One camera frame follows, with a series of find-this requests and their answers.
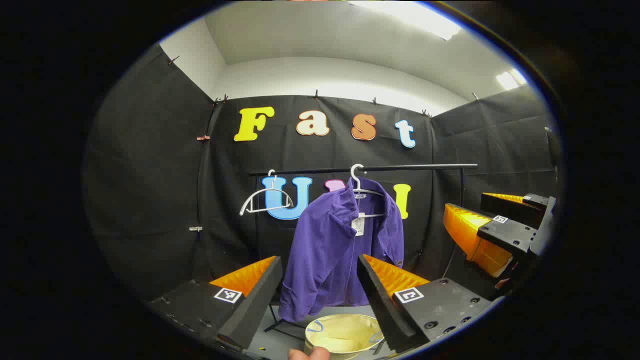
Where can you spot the large white clothes hanger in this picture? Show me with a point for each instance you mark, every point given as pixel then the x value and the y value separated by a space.
pixel 357 186

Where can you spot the small white clothes hanger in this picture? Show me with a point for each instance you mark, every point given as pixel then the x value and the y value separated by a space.
pixel 270 208

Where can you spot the cream round laundry hamper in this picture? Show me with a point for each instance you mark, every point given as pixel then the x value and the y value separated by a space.
pixel 345 335

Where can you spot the small ceiling light panel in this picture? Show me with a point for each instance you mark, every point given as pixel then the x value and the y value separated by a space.
pixel 510 79

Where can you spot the black backdrop cloth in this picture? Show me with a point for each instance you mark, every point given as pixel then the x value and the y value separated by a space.
pixel 150 175

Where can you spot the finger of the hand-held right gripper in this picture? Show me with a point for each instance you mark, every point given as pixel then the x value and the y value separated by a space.
pixel 510 207
pixel 510 235

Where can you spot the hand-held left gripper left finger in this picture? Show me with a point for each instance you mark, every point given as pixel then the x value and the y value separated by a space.
pixel 260 295

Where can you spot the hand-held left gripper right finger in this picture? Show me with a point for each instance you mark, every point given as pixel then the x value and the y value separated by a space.
pixel 380 305

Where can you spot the black clothes rack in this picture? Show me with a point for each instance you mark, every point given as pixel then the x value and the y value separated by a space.
pixel 425 166

